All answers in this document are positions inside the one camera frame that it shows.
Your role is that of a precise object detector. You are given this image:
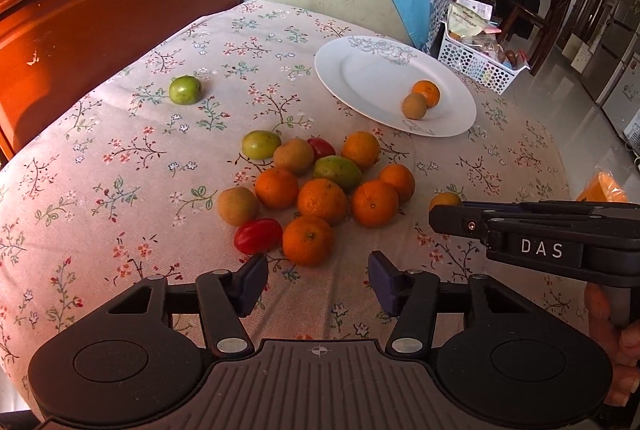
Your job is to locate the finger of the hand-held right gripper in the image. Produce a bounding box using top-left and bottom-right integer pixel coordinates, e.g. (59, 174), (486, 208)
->
(428, 199), (640, 246)

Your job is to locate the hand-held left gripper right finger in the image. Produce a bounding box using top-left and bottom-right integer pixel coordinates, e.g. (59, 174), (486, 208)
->
(367, 251), (543, 357)

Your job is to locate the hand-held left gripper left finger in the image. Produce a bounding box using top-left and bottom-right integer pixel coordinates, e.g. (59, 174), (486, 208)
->
(100, 253), (269, 359)

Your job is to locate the brown kiwi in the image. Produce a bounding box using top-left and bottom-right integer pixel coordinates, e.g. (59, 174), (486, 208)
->
(402, 92), (428, 120)
(217, 186), (260, 227)
(273, 138), (315, 176)
(428, 191), (463, 212)

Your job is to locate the red cherry tomato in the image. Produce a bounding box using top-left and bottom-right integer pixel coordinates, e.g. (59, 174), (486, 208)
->
(306, 137), (337, 160)
(234, 217), (284, 255)

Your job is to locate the orange mandarin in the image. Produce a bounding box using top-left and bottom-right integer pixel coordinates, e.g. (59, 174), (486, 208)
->
(297, 178), (349, 227)
(282, 215), (335, 267)
(341, 131), (382, 171)
(351, 180), (400, 229)
(378, 163), (416, 203)
(255, 167), (300, 210)
(412, 80), (441, 108)

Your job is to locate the green red mango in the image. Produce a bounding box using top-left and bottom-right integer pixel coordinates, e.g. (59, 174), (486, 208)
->
(313, 155), (363, 191)

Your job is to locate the yellow-green jujube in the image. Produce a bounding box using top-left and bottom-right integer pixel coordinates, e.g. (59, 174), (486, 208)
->
(242, 130), (282, 160)

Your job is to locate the white flower-print plate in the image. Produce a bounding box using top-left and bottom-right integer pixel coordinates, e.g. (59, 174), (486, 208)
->
(314, 35), (477, 138)

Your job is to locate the green jujube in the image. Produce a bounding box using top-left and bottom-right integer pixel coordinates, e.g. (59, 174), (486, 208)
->
(168, 75), (203, 105)

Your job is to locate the person's right hand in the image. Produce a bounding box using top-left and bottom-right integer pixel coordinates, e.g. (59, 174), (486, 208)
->
(585, 283), (640, 407)

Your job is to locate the orange smiley bucket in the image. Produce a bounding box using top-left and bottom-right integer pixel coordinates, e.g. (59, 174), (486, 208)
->
(575, 167), (632, 203)

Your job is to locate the floral cloth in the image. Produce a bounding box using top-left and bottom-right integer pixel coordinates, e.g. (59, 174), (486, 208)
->
(0, 0), (591, 416)

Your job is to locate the white plastic basket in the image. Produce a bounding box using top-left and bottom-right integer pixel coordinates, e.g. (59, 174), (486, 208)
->
(438, 21), (531, 96)

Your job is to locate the pale snack bag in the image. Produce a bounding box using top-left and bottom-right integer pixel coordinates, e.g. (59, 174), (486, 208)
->
(446, 3), (495, 46)

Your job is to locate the silver refrigerator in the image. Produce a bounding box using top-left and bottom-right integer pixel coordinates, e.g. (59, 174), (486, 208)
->
(595, 0), (640, 146)

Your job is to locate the blue houndstooth sofa cover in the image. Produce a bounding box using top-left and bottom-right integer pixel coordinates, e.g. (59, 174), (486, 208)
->
(429, 0), (462, 38)

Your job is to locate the wooden chair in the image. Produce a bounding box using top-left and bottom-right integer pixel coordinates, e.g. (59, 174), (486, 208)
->
(495, 0), (577, 54)

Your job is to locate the red-brown wooden cabinet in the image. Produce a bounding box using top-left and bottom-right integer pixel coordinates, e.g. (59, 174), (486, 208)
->
(0, 0), (251, 161)

